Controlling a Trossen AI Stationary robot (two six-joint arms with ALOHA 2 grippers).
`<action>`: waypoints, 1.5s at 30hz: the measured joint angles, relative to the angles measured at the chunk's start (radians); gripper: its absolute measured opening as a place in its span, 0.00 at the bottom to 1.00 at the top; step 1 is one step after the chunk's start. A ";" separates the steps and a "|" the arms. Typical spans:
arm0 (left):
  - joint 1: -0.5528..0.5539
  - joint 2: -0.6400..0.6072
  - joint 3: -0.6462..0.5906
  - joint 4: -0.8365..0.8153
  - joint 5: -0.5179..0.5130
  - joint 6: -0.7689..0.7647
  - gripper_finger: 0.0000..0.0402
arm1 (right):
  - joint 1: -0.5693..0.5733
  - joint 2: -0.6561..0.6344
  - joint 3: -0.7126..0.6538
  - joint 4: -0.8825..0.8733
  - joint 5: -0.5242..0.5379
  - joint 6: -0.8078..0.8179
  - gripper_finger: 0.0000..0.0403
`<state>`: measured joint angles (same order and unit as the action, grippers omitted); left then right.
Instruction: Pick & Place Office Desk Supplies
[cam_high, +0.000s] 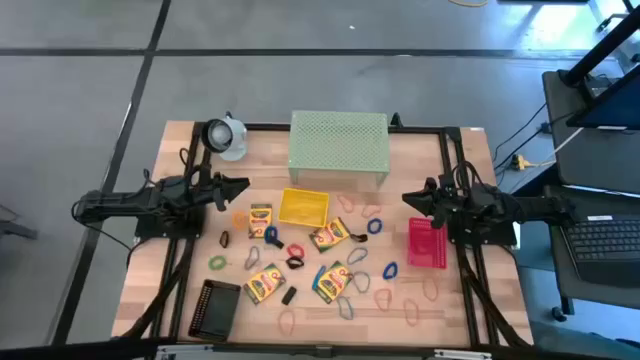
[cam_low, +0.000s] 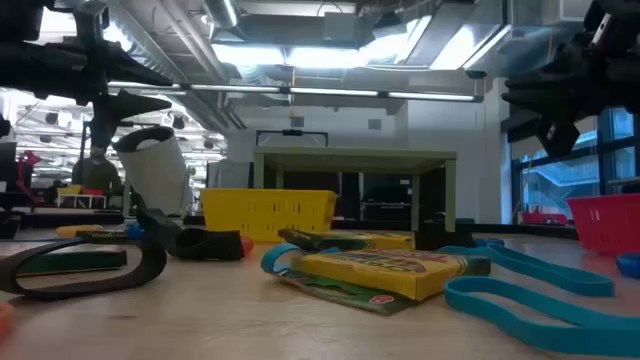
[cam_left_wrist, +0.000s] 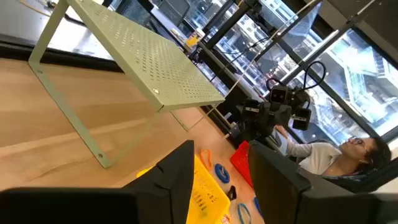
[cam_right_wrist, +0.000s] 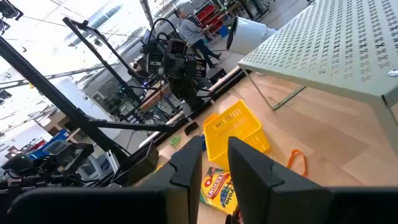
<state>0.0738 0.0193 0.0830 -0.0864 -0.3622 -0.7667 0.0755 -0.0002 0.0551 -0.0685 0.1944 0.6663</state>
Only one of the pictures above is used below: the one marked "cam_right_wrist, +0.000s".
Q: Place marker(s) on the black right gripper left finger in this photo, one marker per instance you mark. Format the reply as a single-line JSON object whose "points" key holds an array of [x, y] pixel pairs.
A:
{"points": [[186, 174]]}

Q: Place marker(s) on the black plastic basket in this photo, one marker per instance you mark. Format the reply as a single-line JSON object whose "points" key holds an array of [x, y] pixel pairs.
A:
{"points": [[136, 165]]}

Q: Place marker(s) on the yellow plastic basket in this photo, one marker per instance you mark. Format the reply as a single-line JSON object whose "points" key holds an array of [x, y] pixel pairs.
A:
{"points": [[233, 130]]}

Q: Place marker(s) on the red storage shelves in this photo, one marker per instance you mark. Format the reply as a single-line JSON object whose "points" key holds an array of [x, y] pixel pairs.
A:
{"points": [[206, 17]]}

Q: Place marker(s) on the person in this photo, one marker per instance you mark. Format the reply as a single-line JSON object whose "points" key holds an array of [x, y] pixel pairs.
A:
{"points": [[189, 32]]}

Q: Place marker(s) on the blue bin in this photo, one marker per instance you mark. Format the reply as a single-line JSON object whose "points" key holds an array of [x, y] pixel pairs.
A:
{"points": [[224, 31]]}

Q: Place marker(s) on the orange rubber band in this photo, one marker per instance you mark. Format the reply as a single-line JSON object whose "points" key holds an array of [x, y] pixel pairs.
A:
{"points": [[288, 161]]}

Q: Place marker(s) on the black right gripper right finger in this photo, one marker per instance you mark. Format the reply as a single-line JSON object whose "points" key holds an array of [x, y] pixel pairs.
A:
{"points": [[255, 180]]}

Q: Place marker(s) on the blue crate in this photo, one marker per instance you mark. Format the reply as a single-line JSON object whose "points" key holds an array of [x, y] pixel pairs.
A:
{"points": [[46, 146]]}

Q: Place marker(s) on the black other-station robot arm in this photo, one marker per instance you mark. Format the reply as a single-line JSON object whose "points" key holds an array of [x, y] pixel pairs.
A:
{"points": [[31, 174]]}

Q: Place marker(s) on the yellow Crayola crayon box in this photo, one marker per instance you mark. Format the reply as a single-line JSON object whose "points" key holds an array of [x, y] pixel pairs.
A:
{"points": [[217, 189]]}

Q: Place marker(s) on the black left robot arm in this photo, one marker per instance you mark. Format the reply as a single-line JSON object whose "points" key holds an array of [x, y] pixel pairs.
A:
{"points": [[180, 71]]}

